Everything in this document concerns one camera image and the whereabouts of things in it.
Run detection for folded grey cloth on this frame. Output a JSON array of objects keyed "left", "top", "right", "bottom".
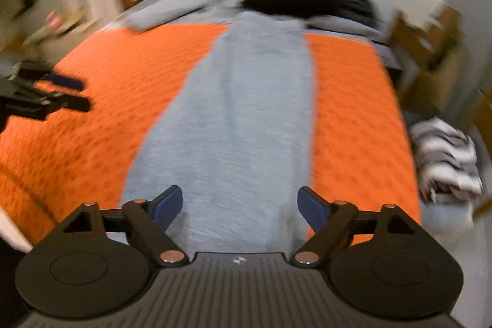
[{"left": 125, "top": 0, "right": 247, "bottom": 34}]

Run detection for grey pants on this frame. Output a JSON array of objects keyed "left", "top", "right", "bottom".
[{"left": 122, "top": 11, "right": 319, "bottom": 255}]

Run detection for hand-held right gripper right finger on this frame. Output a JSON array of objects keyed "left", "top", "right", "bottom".
[{"left": 290, "top": 186, "right": 421, "bottom": 268}]

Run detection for orange patterned mat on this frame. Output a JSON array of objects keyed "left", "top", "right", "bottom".
[{"left": 0, "top": 22, "right": 423, "bottom": 252}]

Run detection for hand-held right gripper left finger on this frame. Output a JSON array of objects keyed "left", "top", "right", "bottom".
[{"left": 58, "top": 185, "right": 189, "bottom": 268}]

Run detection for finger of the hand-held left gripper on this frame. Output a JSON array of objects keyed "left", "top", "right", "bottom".
[
  {"left": 34, "top": 71, "right": 84, "bottom": 91},
  {"left": 36, "top": 92, "right": 92, "bottom": 121}
]

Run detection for cardboard box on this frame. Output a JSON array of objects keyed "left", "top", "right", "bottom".
[{"left": 388, "top": 0, "right": 467, "bottom": 113}]

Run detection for white cloth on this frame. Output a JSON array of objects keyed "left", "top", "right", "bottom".
[{"left": 402, "top": 0, "right": 448, "bottom": 31}]

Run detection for striped shirt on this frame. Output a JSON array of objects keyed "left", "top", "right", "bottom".
[{"left": 409, "top": 118, "right": 484, "bottom": 204}]

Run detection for pink kettlebell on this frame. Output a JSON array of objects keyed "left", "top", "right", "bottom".
[{"left": 45, "top": 10, "right": 65, "bottom": 30}]

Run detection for folded dark grey garment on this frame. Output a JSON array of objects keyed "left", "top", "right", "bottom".
[{"left": 334, "top": 0, "right": 381, "bottom": 31}]

